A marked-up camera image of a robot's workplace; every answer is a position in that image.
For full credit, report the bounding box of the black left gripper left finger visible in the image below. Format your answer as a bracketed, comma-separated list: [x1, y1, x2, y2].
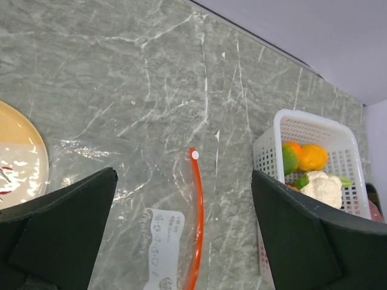
[1, 167, 117, 289]

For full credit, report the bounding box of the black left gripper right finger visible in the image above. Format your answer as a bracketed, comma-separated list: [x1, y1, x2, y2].
[252, 170, 386, 289]

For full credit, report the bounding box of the white cauliflower toy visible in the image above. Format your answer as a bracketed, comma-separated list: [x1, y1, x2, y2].
[293, 171, 354, 209]

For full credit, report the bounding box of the clear zip bag orange zipper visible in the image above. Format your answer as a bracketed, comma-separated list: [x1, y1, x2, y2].
[48, 139, 204, 289]

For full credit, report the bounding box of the pink plate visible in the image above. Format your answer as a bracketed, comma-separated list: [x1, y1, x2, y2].
[368, 200, 385, 223]

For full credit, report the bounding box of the yellow round plate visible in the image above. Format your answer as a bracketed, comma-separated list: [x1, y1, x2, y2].
[1, 101, 49, 209]

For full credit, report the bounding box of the orange lemon fruit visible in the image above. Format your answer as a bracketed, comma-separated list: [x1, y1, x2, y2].
[298, 144, 329, 172]

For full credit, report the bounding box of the white plastic basket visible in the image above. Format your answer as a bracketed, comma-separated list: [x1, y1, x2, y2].
[253, 109, 372, 288]

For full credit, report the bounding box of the green orange mango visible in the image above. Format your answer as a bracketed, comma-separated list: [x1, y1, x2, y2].
[282, 141, 302, 175]

